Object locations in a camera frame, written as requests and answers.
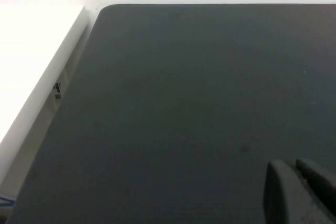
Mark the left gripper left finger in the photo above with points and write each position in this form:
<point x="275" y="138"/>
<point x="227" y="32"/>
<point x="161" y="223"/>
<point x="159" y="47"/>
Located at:
<point x="286" y="197"/>

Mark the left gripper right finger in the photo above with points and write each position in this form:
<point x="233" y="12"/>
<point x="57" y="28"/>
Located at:
<point x="323" y="187"/>

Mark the dark grey table mat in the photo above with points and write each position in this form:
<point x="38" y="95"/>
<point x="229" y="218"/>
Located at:
<point x="183" y="103"/>

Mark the white side panel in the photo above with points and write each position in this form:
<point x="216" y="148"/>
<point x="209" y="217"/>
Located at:
<point x="31" y="77"/>

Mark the small metal bracket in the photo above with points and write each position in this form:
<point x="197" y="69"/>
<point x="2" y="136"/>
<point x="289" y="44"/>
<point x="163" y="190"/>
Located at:
<point x="57" y="91"/>

